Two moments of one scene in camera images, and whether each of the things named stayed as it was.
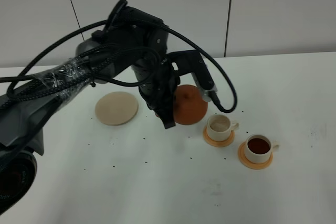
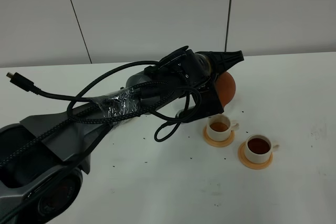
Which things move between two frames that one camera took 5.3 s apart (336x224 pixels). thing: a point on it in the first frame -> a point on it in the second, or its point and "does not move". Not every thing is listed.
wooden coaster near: x=249 y=164 does not move
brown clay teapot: x=189 y=106 -> x=226 y=86
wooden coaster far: x=217 y=144 does not move
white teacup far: x=219 y=127 does not move
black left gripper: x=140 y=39 -> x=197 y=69
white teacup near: x=259 y=148 does not move
